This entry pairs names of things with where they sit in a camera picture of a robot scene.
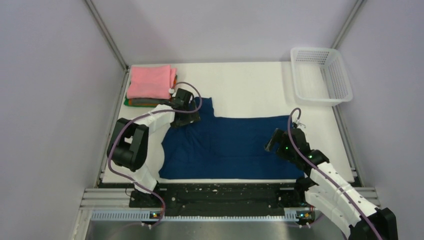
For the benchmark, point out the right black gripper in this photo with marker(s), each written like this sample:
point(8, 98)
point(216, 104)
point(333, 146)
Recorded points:
point(279, 136)

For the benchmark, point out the white plastic basket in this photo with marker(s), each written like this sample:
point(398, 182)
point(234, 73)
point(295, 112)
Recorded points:
point(319, 77)

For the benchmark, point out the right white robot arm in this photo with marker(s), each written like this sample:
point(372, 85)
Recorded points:
point(324, 188)

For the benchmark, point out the navy blue t shirt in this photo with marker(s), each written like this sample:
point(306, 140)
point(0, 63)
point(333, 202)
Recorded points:
point(224, 148)

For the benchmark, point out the grey folded t shirt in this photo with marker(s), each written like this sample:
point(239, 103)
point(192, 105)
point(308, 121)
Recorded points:
point(146, 101)

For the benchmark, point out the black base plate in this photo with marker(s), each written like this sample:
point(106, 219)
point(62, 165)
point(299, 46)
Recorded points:
point(222, 199)

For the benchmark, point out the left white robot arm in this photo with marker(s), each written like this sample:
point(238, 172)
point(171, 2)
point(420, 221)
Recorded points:
point(128, 147)

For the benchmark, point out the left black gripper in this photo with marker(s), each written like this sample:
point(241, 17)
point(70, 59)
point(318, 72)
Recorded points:
point(192, 116)

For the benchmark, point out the white slotted cable duct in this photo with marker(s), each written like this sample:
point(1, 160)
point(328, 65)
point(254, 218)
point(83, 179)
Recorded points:
point(148, 216)

